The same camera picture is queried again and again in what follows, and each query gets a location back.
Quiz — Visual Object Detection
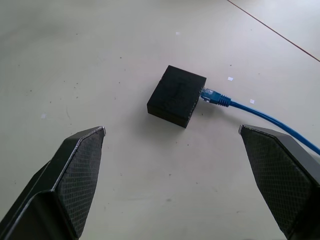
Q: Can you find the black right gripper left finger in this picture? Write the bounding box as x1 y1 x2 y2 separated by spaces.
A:
0 126 107 240

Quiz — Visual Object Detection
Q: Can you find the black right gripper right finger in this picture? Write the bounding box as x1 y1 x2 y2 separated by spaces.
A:
238 124 320 240

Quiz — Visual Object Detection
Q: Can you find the black rectangular box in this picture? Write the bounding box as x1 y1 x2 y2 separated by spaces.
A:
144 65 208 129

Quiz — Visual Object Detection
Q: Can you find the blue Ethernet cable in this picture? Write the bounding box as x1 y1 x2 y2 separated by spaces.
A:
199 86 320 156

